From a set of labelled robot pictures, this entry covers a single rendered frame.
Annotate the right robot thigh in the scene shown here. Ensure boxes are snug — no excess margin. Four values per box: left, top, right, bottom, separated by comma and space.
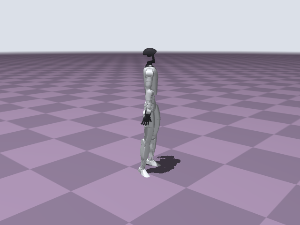
143, 110, 155, 145

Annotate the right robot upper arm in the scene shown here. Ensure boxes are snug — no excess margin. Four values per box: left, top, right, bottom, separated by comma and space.
145, 69, 154, 96

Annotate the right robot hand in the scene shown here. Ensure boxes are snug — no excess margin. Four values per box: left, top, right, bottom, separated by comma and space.
141, 110, 152, 126

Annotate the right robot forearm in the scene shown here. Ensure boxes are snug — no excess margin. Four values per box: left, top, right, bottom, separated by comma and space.
145, 90, 152, 114

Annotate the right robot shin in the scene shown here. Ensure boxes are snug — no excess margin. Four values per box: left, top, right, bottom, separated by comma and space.
140, 139, 150, 170

